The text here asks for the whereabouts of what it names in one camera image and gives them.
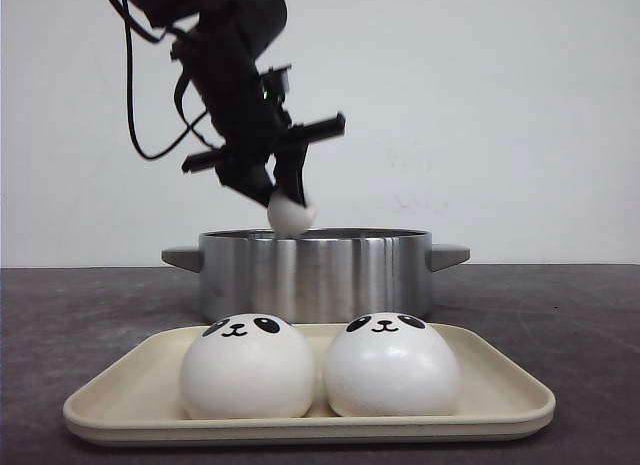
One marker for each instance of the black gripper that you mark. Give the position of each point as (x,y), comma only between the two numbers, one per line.
(223,72)

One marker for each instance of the panda bun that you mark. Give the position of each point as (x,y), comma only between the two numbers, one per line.
(248,366)
(288,218)
(391,364)

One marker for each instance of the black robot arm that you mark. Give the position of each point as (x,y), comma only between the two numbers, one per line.
(258,21)

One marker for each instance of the stainless steel steamer pot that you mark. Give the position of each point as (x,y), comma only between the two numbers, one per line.
(323,276)

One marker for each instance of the cream rectangular tray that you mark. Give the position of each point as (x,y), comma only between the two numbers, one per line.
(135,402)

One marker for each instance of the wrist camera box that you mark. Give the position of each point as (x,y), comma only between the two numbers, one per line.
(275,83)

